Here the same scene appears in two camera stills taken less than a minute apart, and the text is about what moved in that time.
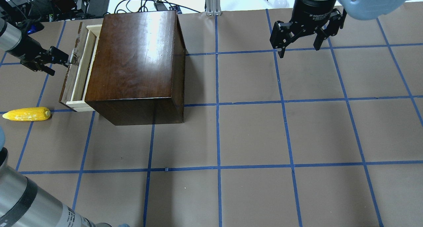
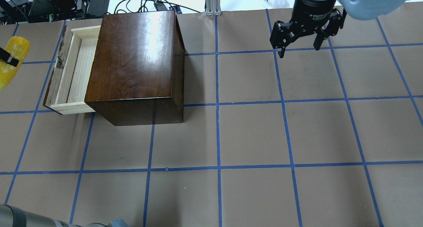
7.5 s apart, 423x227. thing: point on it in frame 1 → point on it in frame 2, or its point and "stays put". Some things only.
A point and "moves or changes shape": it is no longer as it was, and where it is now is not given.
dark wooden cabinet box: x=137 y=76 stays put
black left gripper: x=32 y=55 → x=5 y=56
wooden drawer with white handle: x=73 y=91 moves or changes shape
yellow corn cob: x=27 y=114 → x=18 y=47
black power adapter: x=160 y=6 stays put
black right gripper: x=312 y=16 stays put
